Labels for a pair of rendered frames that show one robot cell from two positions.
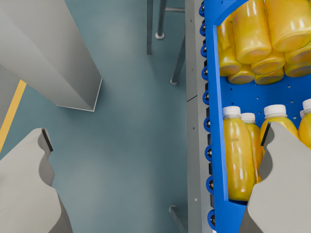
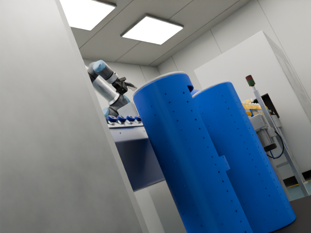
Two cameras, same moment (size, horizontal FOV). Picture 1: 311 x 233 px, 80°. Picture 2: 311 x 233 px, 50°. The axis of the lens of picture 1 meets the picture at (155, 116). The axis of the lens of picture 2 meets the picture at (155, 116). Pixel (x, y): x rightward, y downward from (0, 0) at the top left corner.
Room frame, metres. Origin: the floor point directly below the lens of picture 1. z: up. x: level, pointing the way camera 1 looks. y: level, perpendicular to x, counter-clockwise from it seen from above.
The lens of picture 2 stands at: (-1.91, -1.45, 0.59)
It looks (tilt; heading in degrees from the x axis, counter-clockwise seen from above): 12 degrees up; 34
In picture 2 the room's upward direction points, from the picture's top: 23 degrees counter-clockwise
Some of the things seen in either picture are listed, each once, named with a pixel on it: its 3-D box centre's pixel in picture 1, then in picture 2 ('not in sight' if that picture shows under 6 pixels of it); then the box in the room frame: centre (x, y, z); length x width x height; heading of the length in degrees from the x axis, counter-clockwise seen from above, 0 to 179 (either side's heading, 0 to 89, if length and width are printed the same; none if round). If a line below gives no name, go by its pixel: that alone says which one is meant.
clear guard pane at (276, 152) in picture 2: not in sight; (270, 131); (1.48, -0.36, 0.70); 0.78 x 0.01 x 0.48; 7
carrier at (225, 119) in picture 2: not in sight; (240, 156); (0.01, -0.60, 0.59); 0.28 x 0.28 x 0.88
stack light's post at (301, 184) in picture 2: not in sight; (281, 143); (1.24, -0.48, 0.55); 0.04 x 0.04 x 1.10; 7
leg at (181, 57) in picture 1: (180, 60); not in sight; (0.75, -0.11, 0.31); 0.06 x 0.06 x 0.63; 7
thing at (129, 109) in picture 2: not in sight; (130, 118); (-0.50, -0.33, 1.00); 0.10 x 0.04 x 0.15; 97
